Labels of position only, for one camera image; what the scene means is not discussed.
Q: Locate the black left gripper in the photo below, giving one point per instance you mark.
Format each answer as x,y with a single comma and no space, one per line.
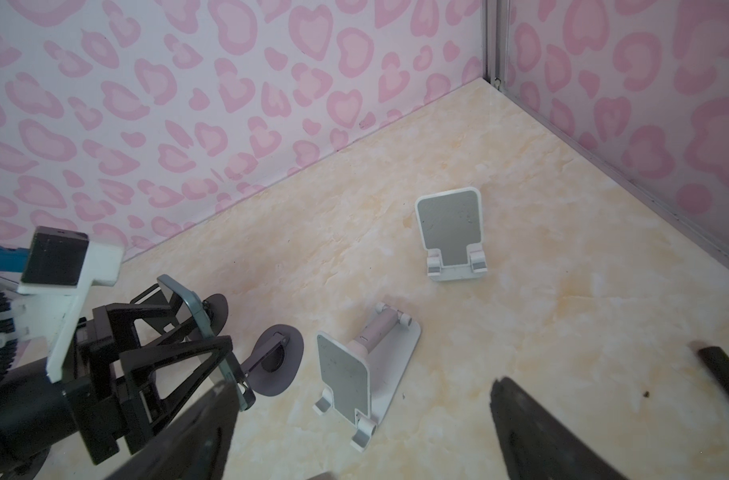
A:
115,388

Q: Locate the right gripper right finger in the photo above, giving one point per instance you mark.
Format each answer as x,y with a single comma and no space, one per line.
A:
534,444

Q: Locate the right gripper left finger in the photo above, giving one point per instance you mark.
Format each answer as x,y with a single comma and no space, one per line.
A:
194,446

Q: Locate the green phone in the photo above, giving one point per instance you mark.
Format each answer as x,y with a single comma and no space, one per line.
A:
229,370

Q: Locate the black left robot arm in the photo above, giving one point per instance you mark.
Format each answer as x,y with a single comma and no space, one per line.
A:
34,415

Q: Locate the centre round black stand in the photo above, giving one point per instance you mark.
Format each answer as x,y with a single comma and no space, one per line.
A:
216,306

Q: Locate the centre right white stand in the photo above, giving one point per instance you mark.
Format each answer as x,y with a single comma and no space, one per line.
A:
362,376

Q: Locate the white stand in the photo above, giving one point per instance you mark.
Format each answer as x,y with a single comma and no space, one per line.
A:
451,229
362,376

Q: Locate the far right white stand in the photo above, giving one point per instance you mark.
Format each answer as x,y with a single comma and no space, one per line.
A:
451,229

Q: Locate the black white marker pen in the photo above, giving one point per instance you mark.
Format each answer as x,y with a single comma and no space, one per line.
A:
716,362

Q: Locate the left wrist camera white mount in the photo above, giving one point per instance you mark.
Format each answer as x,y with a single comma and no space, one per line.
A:
44,287

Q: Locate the right corner aluminium post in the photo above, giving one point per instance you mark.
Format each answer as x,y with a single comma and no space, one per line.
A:
495,22

